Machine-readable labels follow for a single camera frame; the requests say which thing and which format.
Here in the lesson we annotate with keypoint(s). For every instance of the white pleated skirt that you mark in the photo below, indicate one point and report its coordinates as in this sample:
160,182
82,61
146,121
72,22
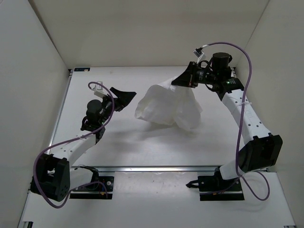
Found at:
167,104

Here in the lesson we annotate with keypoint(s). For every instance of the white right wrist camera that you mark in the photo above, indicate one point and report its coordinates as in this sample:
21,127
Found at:
199,54

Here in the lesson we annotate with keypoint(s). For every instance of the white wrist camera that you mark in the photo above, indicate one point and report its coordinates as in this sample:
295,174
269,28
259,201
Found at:
98,89
199,54

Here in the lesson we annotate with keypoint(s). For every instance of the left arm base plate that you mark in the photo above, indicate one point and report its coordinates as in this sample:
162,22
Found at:
96,191

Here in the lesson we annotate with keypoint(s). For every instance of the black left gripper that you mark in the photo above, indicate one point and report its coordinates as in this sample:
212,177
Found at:
124,99

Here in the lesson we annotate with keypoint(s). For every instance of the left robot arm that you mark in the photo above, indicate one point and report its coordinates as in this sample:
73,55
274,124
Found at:
54,176

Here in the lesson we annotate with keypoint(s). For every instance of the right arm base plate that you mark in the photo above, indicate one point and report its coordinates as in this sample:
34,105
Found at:
215,188

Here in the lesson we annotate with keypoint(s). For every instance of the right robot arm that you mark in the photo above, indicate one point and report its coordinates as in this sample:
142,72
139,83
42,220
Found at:
261,148

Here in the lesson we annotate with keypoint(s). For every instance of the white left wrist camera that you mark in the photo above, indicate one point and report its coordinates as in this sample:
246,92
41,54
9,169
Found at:
98,89

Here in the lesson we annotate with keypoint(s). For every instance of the left blue corner label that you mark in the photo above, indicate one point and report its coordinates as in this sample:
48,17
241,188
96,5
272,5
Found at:
81,69

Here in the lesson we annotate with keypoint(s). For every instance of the aluminium table rail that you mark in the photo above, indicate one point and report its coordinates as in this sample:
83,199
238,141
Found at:
155,168

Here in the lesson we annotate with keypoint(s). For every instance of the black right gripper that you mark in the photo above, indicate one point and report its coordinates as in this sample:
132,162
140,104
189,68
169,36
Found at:
184,80

